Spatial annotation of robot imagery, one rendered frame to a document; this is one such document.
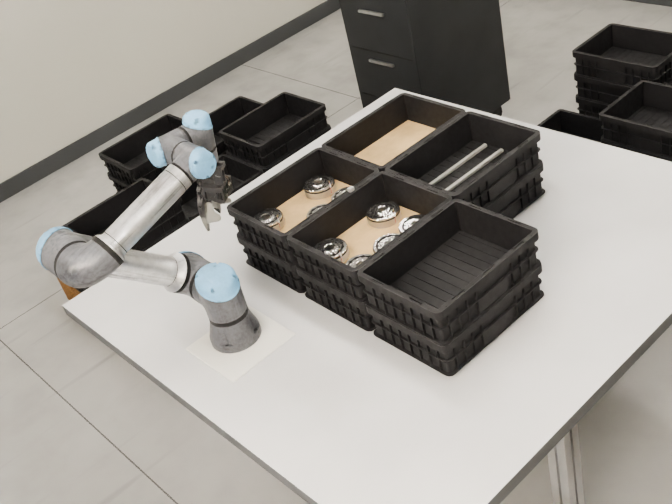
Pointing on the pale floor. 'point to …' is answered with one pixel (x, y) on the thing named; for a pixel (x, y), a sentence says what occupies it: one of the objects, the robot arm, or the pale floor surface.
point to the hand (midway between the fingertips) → (211, 218)
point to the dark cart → (429, 50)
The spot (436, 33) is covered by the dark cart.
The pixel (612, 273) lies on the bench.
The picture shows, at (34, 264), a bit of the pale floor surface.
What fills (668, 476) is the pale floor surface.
